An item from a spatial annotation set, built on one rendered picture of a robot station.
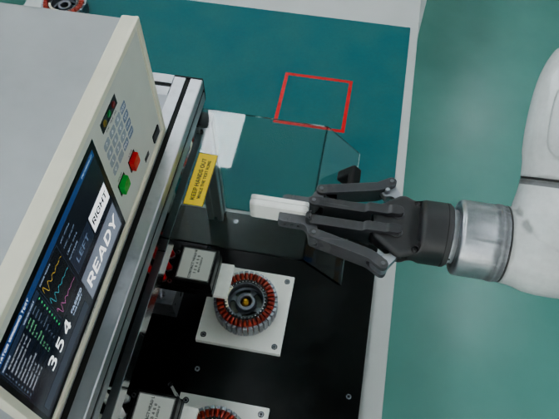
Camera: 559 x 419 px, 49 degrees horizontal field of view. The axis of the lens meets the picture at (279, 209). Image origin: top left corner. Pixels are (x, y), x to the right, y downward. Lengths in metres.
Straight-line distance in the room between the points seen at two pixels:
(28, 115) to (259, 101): 0.81
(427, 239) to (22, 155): 0.44
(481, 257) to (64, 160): 0.45
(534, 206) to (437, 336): 1.30
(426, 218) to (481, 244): 0.06
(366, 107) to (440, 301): 0.82
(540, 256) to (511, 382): 1.31
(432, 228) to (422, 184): 1.56
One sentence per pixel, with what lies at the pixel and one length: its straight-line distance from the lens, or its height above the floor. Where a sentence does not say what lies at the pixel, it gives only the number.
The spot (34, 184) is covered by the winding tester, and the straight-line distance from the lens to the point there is 0.64.
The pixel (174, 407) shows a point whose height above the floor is 0.92.
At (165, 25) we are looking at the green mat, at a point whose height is 0.75.
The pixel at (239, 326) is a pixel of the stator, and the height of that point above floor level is 0.82.
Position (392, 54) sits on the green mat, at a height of 0.75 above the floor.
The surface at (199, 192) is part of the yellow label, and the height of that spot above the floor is 1.07.
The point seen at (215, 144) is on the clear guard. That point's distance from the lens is 0.95.
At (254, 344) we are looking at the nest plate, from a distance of 1.09.
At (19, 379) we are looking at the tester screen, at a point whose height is 1.24.
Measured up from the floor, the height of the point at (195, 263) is 0.92.
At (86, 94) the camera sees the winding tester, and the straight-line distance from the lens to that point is 0.70.
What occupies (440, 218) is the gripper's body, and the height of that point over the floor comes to 1.22.
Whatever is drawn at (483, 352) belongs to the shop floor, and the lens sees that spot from 2.02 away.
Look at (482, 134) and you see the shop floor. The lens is 2.47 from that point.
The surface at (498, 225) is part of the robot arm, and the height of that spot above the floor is 1.22.
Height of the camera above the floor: 1.81
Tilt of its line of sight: 57 degrees down
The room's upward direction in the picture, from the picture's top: straight up
